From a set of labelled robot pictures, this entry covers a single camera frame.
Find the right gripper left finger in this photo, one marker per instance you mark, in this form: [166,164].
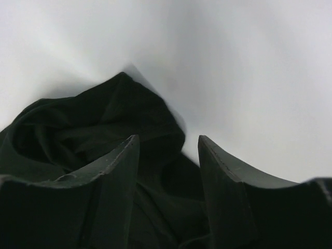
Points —
[88,208]

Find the black tank top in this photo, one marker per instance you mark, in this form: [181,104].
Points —
[54,137]

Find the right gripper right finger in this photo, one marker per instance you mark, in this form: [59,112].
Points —
[248,208]

